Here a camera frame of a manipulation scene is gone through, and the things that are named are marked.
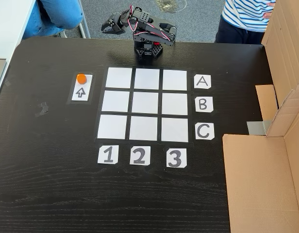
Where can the round orange token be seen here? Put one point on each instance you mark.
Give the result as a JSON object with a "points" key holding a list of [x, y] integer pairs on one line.
{"points": [[81, 78]]}

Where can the white paper grid sheet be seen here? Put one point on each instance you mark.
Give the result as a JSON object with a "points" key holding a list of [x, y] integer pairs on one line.
{"points": [[144, 104]]}

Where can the striped-shirt person's hand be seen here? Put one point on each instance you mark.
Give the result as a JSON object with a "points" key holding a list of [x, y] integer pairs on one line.
{"points": [[268, 15]]}

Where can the metal table leg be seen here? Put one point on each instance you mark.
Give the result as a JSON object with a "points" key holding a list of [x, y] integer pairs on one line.
{"points": [[84, 26]]}

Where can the person in blue trousers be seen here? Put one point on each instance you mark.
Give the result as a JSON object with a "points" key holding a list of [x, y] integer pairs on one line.
{"points": [[52, 17]]}

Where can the paper sheet with arrow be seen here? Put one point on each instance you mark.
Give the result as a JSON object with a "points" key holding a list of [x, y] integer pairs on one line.
{"points": [[81, 93]]}

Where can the white side table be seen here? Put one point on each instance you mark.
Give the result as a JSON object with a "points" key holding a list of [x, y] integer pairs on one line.
{"points": [[11, 24]]}

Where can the paper label letter A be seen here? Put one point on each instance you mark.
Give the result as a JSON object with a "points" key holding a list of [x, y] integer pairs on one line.
{"points": [[202, 81]]}

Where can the paper label letter B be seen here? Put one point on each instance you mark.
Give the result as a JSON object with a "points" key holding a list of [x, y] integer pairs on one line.
{"points": [[204, 104]]}

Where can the person in striped shirt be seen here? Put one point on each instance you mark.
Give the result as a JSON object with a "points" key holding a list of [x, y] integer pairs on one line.
{"points": [[241, 19]]}

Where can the paper label number 1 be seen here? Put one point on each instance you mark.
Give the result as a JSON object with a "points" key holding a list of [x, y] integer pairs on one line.
{"points": [[108, 154]]}

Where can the paper label number 2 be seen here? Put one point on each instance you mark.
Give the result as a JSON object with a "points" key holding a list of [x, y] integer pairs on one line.
{"points": [[139, 155]]}

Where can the paper label letter C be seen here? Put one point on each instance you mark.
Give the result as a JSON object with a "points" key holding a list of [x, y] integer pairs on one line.
{"points": [[204, 131]]}

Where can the paper label number 3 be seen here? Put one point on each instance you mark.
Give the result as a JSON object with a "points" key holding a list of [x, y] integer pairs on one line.
{"points": [[176, 158]]}

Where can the grey tape strip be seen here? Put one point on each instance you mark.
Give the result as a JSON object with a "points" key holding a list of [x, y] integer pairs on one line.
{"points": [[256, 127]]}

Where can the brown cardboard box screen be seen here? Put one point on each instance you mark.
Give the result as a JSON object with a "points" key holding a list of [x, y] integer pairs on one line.
{"points": [[261, 182]]}

